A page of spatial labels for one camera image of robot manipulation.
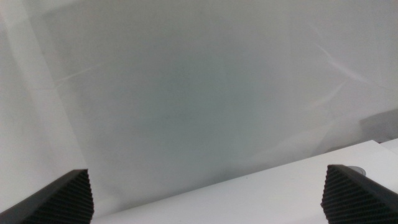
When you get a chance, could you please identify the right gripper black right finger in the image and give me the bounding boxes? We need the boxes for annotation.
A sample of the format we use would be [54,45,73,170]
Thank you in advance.
[320,164,398,224]

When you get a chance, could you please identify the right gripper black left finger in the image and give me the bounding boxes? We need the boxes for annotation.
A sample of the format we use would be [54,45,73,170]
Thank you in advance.
[0,169,95,224]

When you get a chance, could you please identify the white fabric backdrop curtain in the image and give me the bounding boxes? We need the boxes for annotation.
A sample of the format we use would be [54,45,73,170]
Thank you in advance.
[0,0,398,218]

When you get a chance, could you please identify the grey round cable grommet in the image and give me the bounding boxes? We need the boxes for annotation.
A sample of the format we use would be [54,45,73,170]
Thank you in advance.
[346,166,367,177]

